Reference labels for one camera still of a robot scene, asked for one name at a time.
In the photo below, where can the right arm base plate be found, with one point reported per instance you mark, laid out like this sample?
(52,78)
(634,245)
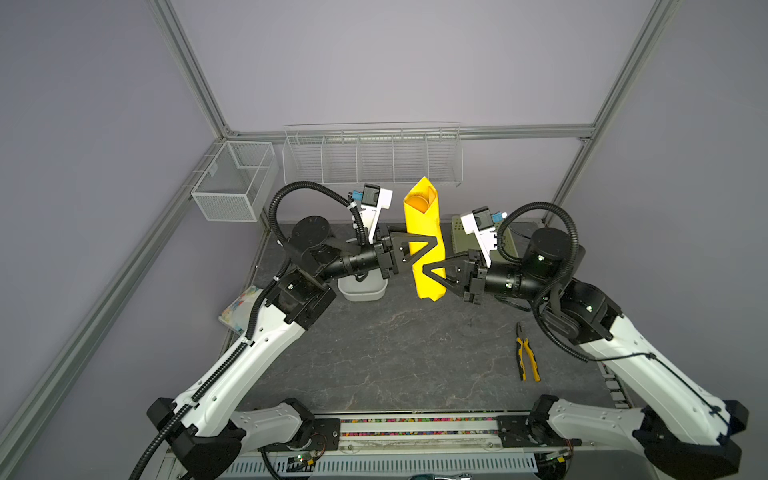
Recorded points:
(518,431)

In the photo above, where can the white wire wall rack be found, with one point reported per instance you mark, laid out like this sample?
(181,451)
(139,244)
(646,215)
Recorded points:
(378,153)

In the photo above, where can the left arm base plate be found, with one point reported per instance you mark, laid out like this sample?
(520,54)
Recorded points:
(318,434)

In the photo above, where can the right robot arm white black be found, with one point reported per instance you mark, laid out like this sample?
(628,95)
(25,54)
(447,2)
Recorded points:
(681,429)

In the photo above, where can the green perforated plastic basket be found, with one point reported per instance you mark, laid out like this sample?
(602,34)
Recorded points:
(462,242)

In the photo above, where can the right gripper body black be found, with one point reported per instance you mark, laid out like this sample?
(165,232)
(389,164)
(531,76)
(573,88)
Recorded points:
(477,287)

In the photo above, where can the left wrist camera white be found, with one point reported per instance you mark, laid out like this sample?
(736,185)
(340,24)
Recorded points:
(371,200)

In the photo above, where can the yellow black pliers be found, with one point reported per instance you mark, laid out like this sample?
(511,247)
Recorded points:
(525,355)

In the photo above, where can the yellow paper napkin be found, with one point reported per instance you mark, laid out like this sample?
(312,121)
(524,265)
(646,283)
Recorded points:
(422,216)

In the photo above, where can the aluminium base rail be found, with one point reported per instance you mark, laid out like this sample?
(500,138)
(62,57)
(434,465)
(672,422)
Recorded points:
(440,432)

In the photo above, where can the white oval plastic tub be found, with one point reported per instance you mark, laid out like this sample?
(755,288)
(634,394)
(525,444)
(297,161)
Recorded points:
(372,288)

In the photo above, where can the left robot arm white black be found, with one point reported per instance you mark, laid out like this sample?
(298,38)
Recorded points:
(203,425)

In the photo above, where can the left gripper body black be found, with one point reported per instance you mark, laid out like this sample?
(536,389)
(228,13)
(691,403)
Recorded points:
(385,257)

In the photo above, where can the orange plastic spoon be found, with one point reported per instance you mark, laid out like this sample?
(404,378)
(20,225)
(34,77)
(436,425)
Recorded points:
(418,202)

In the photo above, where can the white mesh box basket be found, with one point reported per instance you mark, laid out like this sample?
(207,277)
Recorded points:
(237,182)

